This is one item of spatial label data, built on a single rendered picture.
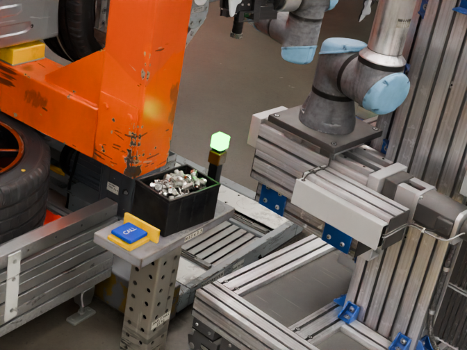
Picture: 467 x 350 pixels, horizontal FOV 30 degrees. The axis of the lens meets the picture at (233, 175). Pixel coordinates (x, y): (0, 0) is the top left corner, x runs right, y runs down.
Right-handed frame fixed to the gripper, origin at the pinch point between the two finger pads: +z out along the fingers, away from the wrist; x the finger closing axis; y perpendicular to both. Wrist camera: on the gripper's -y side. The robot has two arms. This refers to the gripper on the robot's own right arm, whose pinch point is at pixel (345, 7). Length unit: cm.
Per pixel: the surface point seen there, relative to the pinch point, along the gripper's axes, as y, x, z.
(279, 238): 26, 40, 77
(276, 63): -179, 59, 26
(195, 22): 26, -41, 45
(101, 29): 31, -62, 69
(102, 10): 31, -66, 65
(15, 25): 48, -84, 85
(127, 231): 102, -31, 96
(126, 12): 82, -70, 57
